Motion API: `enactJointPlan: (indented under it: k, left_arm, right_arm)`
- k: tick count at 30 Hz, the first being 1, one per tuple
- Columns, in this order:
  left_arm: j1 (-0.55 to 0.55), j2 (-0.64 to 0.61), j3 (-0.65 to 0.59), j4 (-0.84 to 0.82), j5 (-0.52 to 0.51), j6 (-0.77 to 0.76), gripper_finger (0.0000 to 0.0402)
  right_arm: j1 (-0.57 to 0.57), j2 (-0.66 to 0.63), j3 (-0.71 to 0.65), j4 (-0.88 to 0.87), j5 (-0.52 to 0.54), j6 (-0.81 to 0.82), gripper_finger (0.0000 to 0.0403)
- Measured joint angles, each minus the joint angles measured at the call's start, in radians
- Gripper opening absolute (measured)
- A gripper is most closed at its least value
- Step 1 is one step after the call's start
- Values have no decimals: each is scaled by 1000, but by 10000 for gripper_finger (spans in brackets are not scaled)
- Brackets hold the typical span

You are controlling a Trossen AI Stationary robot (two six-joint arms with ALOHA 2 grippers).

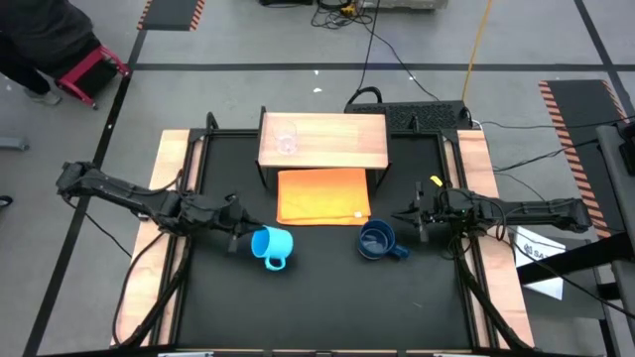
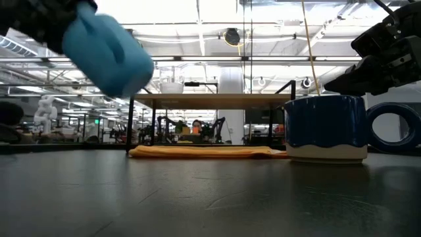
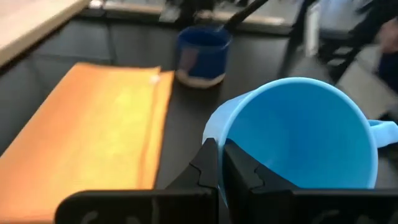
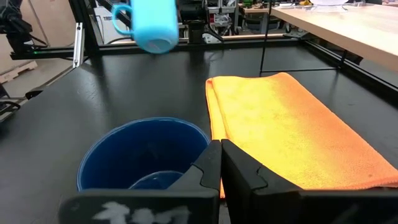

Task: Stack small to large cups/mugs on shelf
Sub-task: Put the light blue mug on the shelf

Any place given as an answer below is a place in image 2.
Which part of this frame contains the orange folded cloth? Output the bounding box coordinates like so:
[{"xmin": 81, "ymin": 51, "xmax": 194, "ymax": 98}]
[{"xmin": 128, "ymin": 144, "xmax": 291, "ymax": 161}]

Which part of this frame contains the black ceiling cord reel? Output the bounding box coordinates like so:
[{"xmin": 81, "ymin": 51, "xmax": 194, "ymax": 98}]
[{"xmin": 223, "ymin": 27, "xmax": 243, "ymax": 47}]

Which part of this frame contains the person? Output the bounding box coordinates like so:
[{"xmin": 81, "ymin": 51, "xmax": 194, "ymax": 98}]
[{"xmin": 191, "ymin": 118, "xmax": 205, "ymax": 136}]

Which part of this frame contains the white round pillar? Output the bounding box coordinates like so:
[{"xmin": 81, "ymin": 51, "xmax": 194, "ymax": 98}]
[{"xmin": 218, "ymin": 67, "xmax": 246, "ymax": 145}]

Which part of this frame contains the white robot figure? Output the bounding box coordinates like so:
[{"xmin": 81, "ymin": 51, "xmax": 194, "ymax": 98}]
[{"xmin": 33, "ymin": 95, "xmax": 59, "ymax": 134}]

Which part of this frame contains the dark blue ceramic mug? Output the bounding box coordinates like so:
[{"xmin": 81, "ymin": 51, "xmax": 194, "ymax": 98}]
[{"xmin": 284, "ymin": 94, "xmax": 421, "ymax": 165}]

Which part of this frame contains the wooden shelf with black frame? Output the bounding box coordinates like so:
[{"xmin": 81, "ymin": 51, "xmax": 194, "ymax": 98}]
[{"xmin": 126, "ymin": 80, "xmax": 297, "ymax": 155}]

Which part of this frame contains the light blue plastic mug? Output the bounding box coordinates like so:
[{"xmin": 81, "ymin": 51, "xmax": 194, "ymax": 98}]
[{"xmin": 61, "ymin": 1, "xmax": 155, "ymax": 99}]

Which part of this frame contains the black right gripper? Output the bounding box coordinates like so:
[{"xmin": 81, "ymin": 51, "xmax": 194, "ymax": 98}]
[{"xmin": 323, "ymin": 34, "xmax": 421, "ymax": 97}]

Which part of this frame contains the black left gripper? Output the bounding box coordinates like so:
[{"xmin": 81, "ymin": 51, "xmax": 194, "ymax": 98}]
[{"xmin": 0, "ymin": 0, "xmax": 99, "ymax": 55}]

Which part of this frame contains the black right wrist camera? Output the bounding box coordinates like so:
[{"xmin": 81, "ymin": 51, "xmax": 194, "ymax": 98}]
[{"xmin": 350, "ymin": 13, "xmax": 407, "ymax": 59}]

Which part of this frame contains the yellow hanging cord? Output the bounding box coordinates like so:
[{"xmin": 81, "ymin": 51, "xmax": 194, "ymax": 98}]
[{"xmin": 300, "ymin": 0, "xmax": 322, "ymax": 97}]

